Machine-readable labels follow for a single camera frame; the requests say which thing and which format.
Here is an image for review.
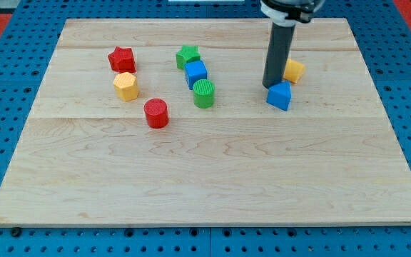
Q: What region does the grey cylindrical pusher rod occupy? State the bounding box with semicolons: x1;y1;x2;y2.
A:
262;23;295;89

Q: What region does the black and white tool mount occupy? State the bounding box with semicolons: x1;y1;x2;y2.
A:
260;0;325;27

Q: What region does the blue triangle block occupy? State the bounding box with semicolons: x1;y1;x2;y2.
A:
266;81;292;111

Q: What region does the yellow pentagon block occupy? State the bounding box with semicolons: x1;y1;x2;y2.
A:
283;59;305;84

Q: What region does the blue cube block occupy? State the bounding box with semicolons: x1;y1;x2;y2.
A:
184;60;208;90

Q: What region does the green cylinder block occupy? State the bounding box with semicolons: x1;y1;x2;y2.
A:
193;79;215;109

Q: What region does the green star block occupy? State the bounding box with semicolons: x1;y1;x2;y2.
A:
176;45;201;70

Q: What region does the red cylinder block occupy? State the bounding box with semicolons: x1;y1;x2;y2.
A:
143;98;169;129

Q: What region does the red star block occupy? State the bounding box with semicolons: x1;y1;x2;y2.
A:
108;46;136;73

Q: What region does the yellow hexagon block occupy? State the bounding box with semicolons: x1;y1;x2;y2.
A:
113;72;139;101

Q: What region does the wooden board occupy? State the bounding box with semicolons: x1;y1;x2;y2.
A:
0;19;411;228

